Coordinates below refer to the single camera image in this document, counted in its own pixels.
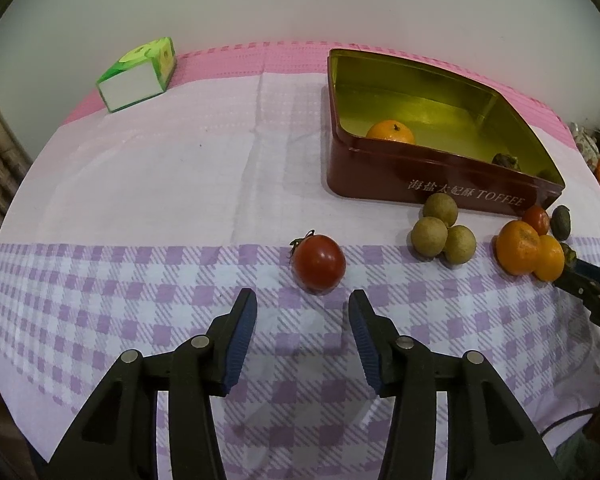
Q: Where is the green-brown longan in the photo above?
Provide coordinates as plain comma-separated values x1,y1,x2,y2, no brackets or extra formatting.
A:
411,216,449,258
443,225,477,265
423,192,459,227

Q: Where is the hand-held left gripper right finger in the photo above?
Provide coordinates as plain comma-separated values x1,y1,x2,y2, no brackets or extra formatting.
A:
348,289,564,480

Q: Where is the red tin box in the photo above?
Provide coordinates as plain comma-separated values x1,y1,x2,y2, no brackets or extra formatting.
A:
325,48,565,212

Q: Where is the large red tomato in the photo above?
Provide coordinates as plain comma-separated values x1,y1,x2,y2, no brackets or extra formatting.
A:
289,230,347,295

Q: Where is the pink and purple checked tablecloth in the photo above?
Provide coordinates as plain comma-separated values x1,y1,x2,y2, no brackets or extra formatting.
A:
0,40,600,480

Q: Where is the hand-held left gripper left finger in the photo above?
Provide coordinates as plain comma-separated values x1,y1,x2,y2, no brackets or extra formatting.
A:
45,289,259,480

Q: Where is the mandarin orange with stem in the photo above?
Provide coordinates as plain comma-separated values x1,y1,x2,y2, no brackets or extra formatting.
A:
365,119,417,145

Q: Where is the small smooth orange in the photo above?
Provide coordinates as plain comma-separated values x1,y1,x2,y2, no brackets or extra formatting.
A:
532,235,565,282

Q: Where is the thin dark cable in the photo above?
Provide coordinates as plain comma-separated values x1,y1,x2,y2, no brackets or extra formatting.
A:
537,406,600,437

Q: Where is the small red tomato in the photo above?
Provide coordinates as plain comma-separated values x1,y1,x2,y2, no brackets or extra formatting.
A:
523,205,551,236

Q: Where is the green tissue box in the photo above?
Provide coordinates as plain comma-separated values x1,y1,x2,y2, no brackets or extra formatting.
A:
96,36,177,113

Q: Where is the mandarin orange with dark marks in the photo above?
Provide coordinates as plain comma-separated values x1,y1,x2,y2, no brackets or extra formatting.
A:
495,220,542,276

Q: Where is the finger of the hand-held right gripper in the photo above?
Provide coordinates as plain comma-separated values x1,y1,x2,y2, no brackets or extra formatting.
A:
572,258,600,287
554,272,600,342

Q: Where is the white ceramic teapot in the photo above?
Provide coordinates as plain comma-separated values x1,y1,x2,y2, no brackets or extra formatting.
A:
570,121,600,163

